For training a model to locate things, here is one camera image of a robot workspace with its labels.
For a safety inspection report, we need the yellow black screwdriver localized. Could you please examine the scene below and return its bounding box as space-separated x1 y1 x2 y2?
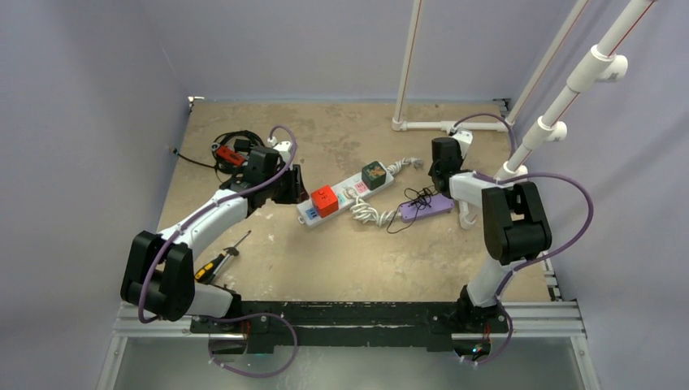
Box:
194 230 252 284

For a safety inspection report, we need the aluminium front rail frame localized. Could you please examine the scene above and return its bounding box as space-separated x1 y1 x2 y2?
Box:
97 301 600 389

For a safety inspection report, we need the purple power strip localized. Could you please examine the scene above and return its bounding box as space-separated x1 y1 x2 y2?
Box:
399 194 454 223

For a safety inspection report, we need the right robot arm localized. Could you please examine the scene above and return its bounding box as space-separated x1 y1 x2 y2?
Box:
428 136 552 331

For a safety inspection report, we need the thin black adapter cable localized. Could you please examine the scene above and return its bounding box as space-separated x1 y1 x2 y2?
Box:
386 186 437 236

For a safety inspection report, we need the small black charger plug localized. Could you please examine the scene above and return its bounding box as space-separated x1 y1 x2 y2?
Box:
233 139 254 153

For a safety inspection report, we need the white purple-strip cord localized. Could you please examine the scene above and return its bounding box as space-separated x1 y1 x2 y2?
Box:
344 187 402 229

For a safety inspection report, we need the white power strip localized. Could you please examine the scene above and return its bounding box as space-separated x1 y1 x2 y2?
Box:
297 171 394 228

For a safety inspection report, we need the black coiled cable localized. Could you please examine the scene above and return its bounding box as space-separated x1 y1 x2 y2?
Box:
171 130 265 175

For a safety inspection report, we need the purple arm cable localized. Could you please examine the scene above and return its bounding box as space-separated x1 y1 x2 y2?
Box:
451 113 596 366
137 125 299 378

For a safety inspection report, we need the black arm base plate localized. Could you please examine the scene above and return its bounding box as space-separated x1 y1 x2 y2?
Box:
190 301 509 356

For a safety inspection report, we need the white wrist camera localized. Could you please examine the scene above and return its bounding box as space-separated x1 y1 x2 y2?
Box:
450 130 474 159
266 136 297 162

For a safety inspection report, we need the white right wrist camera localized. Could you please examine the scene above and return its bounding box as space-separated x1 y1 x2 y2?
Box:
450 130 474 159

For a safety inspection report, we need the white PVC pipe frame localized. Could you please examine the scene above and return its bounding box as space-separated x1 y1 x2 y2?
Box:
391 0 658 232

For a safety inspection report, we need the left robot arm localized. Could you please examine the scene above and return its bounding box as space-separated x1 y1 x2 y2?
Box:
119 141 306 332

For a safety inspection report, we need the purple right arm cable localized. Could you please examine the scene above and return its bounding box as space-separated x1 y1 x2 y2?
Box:
451 113 596 366

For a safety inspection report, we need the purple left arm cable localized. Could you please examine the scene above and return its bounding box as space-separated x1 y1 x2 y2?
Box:
137 125 299 378

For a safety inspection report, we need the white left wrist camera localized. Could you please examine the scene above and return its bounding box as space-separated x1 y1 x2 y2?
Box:
266 136 297 162

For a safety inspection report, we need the white power strip cord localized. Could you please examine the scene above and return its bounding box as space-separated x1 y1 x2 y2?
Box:
383 156 424 175

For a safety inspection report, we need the red cube socket adapter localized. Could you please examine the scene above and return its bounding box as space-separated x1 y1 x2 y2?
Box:
310 185 340 219

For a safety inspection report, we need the green cube socket adapter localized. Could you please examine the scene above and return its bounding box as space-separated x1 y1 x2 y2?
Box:
361 161 388 191

